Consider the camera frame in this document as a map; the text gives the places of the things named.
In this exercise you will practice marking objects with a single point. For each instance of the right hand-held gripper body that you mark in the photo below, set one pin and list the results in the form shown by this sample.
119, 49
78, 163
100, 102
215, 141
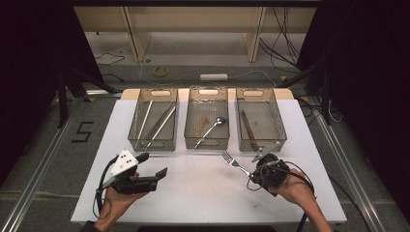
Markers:
270, 172

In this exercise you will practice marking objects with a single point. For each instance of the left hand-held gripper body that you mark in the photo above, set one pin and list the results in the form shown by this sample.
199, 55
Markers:
123, 163

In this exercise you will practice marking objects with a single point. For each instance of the metal chopstick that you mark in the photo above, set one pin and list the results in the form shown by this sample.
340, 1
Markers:
156, 127

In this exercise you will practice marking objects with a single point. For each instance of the white chopstick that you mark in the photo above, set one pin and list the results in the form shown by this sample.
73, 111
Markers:
145, 120
161, 127

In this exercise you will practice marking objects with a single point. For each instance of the metal fork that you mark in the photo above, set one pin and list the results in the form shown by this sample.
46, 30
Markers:
229, 158

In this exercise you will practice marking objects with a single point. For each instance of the smoky clear plastic bin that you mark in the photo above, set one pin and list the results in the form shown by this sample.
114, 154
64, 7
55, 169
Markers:
207, 106
267, 121
154, 95

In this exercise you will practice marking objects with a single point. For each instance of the amber plastic spoon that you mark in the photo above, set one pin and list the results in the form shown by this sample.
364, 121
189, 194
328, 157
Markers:
202, 124

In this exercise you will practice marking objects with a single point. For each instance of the metal spoon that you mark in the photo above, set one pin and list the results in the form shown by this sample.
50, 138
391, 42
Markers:
220, 120

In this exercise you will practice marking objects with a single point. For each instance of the person's right hand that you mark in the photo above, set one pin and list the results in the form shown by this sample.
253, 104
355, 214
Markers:
296, 190

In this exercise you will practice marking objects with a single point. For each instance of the person's left hand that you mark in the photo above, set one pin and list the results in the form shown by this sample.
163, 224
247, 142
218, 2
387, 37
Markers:
117, 206

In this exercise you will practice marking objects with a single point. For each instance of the white board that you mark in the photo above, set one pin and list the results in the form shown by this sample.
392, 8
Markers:
199, 199

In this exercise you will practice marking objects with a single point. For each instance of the wooden table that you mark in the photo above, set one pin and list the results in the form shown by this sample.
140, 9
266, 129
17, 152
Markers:
183, 94

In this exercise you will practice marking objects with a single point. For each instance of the yellow tape roll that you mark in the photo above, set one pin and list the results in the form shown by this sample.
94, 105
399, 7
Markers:
155, 71

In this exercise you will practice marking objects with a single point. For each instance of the black metal stand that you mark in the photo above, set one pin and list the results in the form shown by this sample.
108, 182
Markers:
62, 96
325, 96

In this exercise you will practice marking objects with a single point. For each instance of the white power strip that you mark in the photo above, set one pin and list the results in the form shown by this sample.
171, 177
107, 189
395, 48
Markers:
213, 77

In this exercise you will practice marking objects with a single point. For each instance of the black curtain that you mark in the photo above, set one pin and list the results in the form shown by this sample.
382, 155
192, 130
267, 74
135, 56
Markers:
370, 64
29, 64

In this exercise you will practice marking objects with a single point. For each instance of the beige wooden shelf unit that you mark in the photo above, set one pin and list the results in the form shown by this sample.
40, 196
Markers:
193, 19

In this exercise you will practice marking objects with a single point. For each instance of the aluminium floor rail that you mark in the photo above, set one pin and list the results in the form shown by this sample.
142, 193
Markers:
341, 151
38, 170

